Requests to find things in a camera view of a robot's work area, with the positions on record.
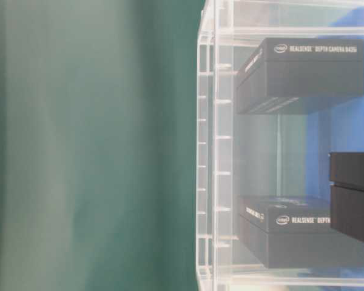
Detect black realsense box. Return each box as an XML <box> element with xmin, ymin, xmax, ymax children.
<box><xmin>235</xmin><ymin>38</ymin><xmax>364</xmax><ymax>115</ymax></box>
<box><xmin>236</xmin><ymin>196</ymin><xmax>364</xmax><ymax>269</ymax></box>
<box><xmin>329</xmin><ymin>152</ymin><xmax>364</xmax><ymax>243</ymax></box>

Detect clear plastic storage bin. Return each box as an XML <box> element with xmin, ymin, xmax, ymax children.
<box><xmin>195</xmin><ymin>1</ymin><xmax>364</xmax><ymax>290</ymax></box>

